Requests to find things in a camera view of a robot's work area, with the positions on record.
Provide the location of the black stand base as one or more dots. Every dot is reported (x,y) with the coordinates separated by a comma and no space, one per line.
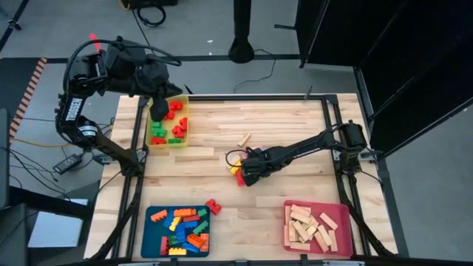
(242,22)

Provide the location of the orange plastic brick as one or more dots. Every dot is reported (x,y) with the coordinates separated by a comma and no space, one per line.
(196,241)
(183,213)
(159,215)
(205,242)

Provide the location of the black tripod leg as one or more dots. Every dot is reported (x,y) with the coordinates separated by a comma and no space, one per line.
(15,25)

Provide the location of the black desk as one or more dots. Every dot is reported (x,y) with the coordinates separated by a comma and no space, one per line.
(15,236)

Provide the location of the black power adapter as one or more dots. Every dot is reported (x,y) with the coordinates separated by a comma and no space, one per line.
(67,163)

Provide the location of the white sheet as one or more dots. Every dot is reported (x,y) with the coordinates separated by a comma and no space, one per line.
(55,229)

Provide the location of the pink plastic bin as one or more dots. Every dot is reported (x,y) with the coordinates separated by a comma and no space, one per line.
(343,221)

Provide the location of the black floor box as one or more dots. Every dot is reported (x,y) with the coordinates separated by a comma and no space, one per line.
(148,3)

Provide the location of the yellow plastic brick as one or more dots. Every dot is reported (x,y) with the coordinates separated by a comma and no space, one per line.
(174,224)
(235,169)
(177,251)

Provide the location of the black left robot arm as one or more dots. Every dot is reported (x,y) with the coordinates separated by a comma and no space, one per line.
(74,111)

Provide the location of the plain wooden block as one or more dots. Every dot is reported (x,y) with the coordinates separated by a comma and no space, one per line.
(333,241)
(312,232)
(244,139)
(313,221)
(292,232)
(287,214)
(300,210)
(299,246)
(301,231)
(324,235)
(286,236)
(328,221)
(320,242)
(298,218)

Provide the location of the orange black striped tape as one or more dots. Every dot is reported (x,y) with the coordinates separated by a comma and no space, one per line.
(31,88)

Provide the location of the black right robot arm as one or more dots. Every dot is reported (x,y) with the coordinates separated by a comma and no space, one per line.
(314,144)

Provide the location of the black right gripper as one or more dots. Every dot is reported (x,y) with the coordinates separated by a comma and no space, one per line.
(258,160)

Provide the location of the black partition curtain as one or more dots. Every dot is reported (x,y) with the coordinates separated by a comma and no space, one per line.
(406,37)

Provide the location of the blue plastic brick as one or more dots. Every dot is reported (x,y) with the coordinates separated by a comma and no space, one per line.
(168,221)
(181,234)
(190,224)
(190,247)

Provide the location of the blue plastic bin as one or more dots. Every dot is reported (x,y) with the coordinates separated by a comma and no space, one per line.
(148,236)

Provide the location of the yellow translucent plastic bin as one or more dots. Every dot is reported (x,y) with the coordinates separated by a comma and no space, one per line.
(184,99)

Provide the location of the small green plastic brick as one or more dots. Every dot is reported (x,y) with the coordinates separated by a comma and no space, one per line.
(159,132)

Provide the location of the red tape tag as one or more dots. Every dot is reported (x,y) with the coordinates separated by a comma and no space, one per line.
(94,41)

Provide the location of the black floor tape strip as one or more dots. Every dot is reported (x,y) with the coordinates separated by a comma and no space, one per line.
(207,58)

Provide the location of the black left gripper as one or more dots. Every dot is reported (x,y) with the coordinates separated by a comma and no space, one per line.
(155,81)

